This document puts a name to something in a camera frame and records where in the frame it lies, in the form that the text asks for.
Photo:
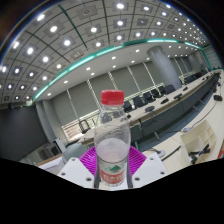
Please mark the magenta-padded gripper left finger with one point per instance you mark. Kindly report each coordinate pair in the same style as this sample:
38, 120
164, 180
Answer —
75, 173

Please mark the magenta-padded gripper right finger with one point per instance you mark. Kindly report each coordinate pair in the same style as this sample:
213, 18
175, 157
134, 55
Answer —
148, 170

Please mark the clear red-capped water bottle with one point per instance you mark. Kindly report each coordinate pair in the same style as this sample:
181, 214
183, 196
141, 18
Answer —
112, 146

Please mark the black marker pen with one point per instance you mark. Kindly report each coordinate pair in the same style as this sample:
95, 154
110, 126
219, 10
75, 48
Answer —
200, 150

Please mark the long curved conference desk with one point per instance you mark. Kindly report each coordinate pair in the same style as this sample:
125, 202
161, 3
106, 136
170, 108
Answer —
166, 113

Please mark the black office chairs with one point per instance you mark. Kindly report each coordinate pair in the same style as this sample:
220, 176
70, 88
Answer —
160, 91

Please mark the small black desk microphone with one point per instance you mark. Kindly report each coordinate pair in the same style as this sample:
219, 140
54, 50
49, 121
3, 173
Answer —
217, 97

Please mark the round ceiling lights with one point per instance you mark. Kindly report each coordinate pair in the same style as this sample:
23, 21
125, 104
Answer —
83, 36

